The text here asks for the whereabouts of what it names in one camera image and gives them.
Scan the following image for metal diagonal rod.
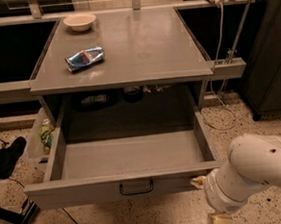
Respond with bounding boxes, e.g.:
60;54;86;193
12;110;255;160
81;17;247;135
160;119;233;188
217;0;252;97

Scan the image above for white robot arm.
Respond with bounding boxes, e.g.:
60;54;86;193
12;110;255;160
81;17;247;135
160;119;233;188
190;134;281;214

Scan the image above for black dark cabinet right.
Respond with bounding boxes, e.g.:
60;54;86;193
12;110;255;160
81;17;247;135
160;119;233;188
240;0;281;120

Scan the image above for black floor cable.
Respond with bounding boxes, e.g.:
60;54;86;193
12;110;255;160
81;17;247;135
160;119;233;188
0;124;82;224

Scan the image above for white ceramic bowl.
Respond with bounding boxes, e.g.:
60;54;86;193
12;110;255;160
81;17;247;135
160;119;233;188
64;12;96;32

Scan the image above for black shoe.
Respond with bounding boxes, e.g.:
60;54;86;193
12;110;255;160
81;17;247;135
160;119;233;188
0;137;27;180

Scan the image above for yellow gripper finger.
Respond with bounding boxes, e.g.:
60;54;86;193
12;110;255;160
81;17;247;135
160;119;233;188
190;176;206;189

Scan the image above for grey cabinet counter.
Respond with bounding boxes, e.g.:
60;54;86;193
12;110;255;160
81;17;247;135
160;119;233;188
0;0;248;106

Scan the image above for black drawer handle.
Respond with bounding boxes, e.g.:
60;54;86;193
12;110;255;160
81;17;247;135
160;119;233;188
118;181;154;196

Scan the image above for green plastic bottle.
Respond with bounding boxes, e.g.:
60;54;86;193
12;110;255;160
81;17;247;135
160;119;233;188
38;118;55;154

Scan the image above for grey top drawer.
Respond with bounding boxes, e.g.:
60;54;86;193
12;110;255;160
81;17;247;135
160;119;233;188
24;86;222;210

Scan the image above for black chair base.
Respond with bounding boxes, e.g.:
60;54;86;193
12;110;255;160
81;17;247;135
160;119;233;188
0;202;38;224

